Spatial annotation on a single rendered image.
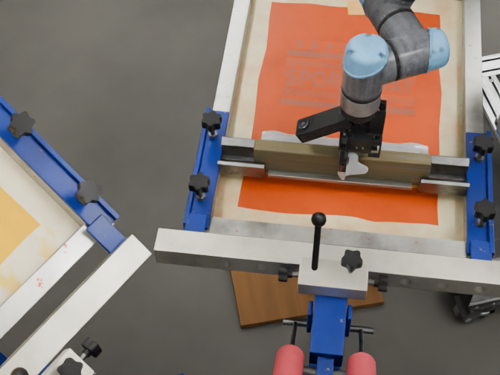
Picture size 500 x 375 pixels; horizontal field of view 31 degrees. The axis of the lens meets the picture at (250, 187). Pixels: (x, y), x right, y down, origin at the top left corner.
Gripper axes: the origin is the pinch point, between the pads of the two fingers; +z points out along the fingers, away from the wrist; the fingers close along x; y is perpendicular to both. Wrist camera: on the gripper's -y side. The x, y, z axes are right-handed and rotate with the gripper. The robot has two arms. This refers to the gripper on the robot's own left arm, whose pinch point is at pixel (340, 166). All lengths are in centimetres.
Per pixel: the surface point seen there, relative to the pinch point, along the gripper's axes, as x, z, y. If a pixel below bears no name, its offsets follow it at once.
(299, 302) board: 20, 99, -7
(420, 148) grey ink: 10.4, 4.9, 16.7
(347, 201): -4.8, 5.3, 2.0
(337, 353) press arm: -42.9, -3.1, 2.2
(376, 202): -4.3, 5.3, 8.2
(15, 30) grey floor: 126, 101, -129
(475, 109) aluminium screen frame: 20.0, 1.5, 28.0
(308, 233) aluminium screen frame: -15.7, 2.0, -5.1
